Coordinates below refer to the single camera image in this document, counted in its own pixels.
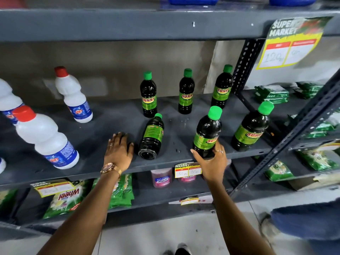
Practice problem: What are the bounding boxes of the person's left hand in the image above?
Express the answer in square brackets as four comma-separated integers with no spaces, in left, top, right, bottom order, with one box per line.
[104,132,134,172]

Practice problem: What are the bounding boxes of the person's right hand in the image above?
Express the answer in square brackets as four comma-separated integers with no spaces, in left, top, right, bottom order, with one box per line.
[190,141,229,183]

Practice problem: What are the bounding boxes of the dark bottle with green cap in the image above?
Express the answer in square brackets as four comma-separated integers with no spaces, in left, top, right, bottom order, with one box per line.
[138,113,165,160]
[211,64,234,109]
[192,106,223,160]
[178,68,195,115]
[231,101,274,152]
[140,71,158,118]

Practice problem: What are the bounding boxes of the person's right forearm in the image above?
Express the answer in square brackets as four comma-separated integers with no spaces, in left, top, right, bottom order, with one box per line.
[206,178,276,255]

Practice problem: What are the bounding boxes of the person's left forearm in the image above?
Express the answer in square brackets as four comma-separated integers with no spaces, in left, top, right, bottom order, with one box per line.
[37,169,120,255]

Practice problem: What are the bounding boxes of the small yellow price label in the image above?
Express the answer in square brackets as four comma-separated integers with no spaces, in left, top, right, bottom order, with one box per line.
[30,180,76,198]
[174,162,202,179]
[180,196,200,206]

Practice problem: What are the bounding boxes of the rose gold wristwatch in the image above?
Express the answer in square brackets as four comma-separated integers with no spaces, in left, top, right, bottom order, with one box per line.
[100,162,123,176]

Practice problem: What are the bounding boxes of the grey metal shelf rack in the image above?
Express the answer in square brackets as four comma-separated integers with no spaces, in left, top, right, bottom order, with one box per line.
[0,0,340,237]

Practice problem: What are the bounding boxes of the green detergent powder packet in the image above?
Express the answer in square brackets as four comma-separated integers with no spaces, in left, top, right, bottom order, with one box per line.
[0,189,18,213]
[43,180,90,220]
[91,174,135,209]

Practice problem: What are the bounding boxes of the brown cardboard back panel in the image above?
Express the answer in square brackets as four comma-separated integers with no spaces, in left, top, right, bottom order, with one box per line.
[0,41,216,105]

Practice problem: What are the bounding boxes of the person's black shoe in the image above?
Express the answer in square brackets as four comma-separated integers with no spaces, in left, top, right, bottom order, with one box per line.
[175,243,192,255]

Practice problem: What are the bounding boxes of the green wrapped soap packs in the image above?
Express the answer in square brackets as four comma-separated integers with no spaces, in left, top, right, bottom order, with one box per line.
[254,85,290,104]
[293,81,325,100]

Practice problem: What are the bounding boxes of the grey slotted-angle shelf rack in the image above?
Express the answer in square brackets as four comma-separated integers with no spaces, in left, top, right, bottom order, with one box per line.
[229,38,340,200]

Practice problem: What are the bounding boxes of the flat cardboard piece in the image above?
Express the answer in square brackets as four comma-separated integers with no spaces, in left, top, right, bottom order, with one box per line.
[288,171,340,192]

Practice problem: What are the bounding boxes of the large yellow price sign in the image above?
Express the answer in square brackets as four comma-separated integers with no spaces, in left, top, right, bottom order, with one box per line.
[256,16,333,70]

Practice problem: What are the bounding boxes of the blue plastic container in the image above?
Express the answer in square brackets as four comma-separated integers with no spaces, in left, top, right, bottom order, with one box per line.
[168,0,220,6]
[269,0,318,7]

